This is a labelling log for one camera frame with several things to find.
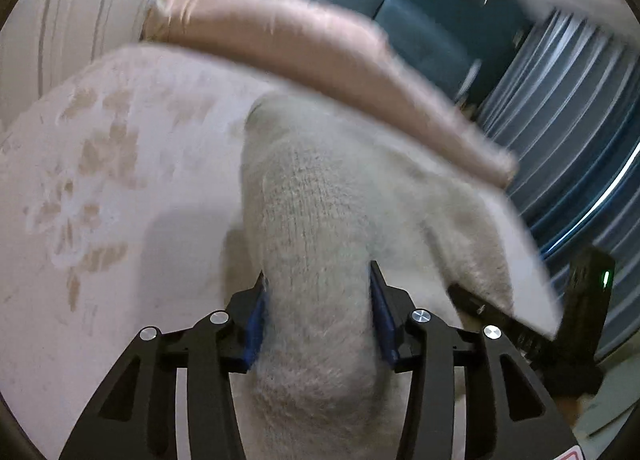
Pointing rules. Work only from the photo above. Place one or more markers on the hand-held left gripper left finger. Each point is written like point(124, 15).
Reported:
point(255, 325)

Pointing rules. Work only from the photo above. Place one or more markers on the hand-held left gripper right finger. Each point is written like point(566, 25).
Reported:
point(382, 325)

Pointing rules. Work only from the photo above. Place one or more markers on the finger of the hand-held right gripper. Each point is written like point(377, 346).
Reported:
point(480, 309)

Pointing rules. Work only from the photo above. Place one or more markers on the cream knit sweater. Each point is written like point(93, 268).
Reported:
point(310, 240)

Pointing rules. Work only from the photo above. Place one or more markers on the blue striped curtain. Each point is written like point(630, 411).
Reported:
point(565, 140)

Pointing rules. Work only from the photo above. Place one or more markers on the pink folded duvet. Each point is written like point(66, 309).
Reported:
point(300, 40)

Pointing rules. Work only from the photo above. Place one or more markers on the teal sofa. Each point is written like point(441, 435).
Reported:
point(400, 15)

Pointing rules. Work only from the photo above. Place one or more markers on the white panelled wardrobe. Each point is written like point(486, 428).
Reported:
point(75, 15)

